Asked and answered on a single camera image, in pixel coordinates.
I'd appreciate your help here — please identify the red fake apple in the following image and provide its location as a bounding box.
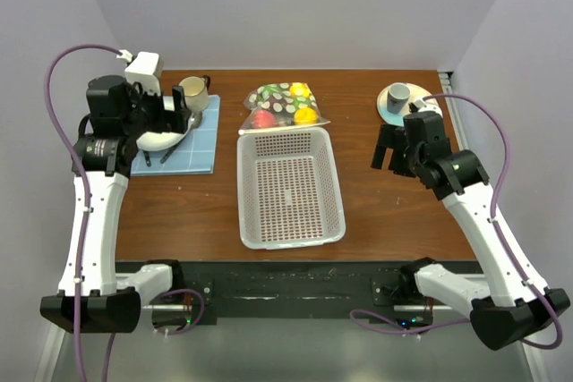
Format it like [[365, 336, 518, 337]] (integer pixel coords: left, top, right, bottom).
[[251, 109, 277, 130]]

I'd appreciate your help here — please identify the polka dot zip bag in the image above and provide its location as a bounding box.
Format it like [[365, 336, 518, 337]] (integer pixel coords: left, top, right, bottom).
[[238, 81, 329, 135]]

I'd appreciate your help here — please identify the white plastic basket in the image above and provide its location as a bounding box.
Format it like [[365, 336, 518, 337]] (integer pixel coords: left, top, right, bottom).
[[237, 127, 346, 250]]

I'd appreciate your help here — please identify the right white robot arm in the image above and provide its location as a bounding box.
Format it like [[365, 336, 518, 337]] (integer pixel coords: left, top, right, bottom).
[[372, 112, 570, 351]]

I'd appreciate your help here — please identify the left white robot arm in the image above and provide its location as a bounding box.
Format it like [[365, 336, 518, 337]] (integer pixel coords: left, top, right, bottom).
[[39, 75, 192, 334]]

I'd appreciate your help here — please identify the yellow fake fruit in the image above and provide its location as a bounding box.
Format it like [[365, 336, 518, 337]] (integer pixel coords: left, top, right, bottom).
[[294, 107, 319, 125]]

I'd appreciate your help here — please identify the yellow fake lemon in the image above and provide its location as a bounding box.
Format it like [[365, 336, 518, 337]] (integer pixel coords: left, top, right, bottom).
[[289, 82, 312, 98]]

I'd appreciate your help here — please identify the beige mug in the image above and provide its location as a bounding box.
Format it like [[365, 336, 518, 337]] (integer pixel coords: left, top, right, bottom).
[[179, 76, 209, 113]]

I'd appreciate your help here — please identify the white paper bowl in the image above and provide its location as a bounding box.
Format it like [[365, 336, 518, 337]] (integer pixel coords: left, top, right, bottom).
[[137, 115, 194, 152]]

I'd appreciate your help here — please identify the metal spoon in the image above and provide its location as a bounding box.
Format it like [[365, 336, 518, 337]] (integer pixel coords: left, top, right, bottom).
[[160, 113, 202, 164]]

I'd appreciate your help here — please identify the round beige blue plate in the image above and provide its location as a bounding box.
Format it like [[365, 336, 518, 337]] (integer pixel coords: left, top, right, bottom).
[[377, 82, 443, 127]]

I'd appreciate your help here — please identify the small grey cup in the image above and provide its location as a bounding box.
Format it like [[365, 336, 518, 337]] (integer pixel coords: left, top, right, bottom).
[[387, 82, 410, 115]]

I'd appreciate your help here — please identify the blue grid placemat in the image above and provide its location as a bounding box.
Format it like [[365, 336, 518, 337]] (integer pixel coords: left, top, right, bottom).
[[131, 95, 220, 177]]

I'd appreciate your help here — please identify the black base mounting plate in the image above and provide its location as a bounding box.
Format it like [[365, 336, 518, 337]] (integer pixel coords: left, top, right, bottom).
[[114, 259, 484, 327]]

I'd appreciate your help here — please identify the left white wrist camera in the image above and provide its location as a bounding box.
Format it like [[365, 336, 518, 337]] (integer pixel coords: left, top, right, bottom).
[[116, 49, 163, 96]]

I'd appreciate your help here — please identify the black handled knife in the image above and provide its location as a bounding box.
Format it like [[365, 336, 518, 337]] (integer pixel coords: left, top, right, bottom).
[[142, 150, 151, 167]]

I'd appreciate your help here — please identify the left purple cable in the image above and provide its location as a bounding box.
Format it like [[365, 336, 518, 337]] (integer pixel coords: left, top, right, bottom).
[[47, 44, 131, 382]]

